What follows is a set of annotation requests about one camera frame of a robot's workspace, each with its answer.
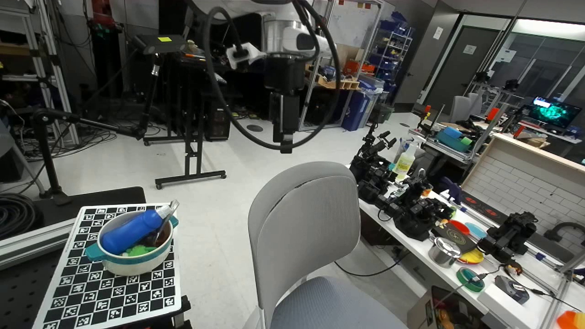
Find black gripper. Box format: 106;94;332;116
261;52;307;156

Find grey office chair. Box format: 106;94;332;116
245;160;409;329

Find blue storage bin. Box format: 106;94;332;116
340;90;374;134

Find black tripod stand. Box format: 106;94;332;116
140;33;228;191

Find yellow green bottle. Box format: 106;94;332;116
391;141;418;180

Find blue parts bin rack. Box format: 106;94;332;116
363;10;415;94

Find black equipment pile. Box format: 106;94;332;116
389;172;455;244

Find teal plastic box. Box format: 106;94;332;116
437;125;475;154

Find blue plastic bottle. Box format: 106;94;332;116
98;200;181;256

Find green toy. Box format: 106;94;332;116
124;244;155;258

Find red plate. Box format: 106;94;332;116
446;218;471;238

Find white bowl teal rim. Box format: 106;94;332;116
82;209;181;278

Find blue plate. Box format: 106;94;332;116
464;222;490;242

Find yellow plate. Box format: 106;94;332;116
458;247;486;266

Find cardboard box with toys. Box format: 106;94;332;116
405;284;490;329

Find black boom stand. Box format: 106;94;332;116
16;105;144;207

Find black robot device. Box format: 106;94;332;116
477;211;539;267

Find black white checkerboard board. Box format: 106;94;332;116
31;202;186;329

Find grey oval device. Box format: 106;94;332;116
491;273;532;308

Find monitor with green screen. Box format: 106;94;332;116
528;96;583;132

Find black headphones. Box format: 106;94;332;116
543;220;585;244

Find white desk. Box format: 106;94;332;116
356;182;585;329

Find orange bowl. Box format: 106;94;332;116
554;309;585;329

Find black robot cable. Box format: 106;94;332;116
203;0;343;154

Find black camera rig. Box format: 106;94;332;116
347;125;398;207

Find black power cable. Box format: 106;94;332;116
332;245;407;280

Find white pegboard wooden frame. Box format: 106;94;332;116
458;136;585;245

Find aluminium rail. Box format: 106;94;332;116
0;218;84;271

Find black cable coil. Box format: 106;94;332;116
0;192;40;242

